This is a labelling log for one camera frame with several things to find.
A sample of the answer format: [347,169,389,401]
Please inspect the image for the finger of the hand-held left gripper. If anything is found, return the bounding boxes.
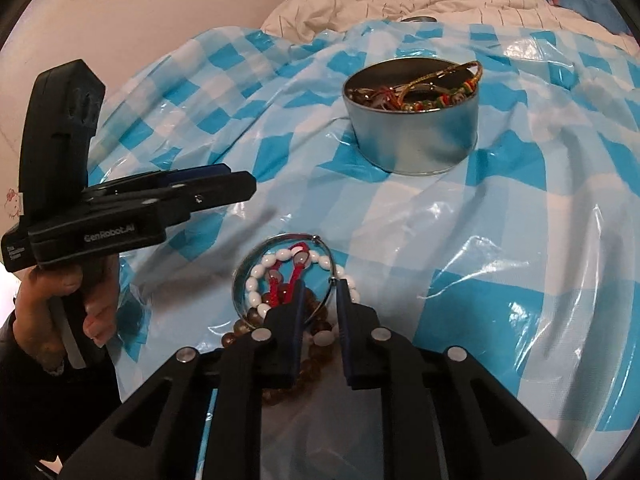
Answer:
[87,171,257,226]
[85,162,233,196]

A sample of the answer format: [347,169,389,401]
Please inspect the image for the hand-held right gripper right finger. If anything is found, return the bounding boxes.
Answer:
[335,279,588,480]

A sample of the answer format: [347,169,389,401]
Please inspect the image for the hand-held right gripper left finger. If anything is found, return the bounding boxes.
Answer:
[50,280,307,480]

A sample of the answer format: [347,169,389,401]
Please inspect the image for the white bead bracelet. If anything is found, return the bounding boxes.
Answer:
[245,248,361,346]

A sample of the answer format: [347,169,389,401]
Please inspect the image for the red knotted cord bracelet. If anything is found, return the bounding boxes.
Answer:
[270,242,313,308]

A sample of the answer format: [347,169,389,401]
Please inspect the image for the silver bangle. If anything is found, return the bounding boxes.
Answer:
[231,232,333,326]

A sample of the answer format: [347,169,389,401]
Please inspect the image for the brown bead bracelet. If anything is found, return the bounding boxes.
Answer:
[220,287,336,408]

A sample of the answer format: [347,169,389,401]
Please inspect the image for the round metal tin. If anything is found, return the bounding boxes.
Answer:
[342,58,479,176]

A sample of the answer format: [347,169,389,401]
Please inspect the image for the colourful woven bracelet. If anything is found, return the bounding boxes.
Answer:
[400,85,476,113]

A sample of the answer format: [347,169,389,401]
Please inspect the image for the bracelets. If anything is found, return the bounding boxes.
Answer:
[395,60,483,106]

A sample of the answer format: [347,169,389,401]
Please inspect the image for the person's left forearm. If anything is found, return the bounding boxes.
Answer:
[0,310,126,461]

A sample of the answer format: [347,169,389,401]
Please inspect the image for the person's left hand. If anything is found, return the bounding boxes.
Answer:
[12,255,121,376]

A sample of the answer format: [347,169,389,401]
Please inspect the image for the blue checkered plastic sheet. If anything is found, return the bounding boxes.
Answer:
[85,17,640,480]

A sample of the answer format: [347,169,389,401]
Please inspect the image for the white grid quilt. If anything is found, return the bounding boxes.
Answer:
[260,0,556,43]

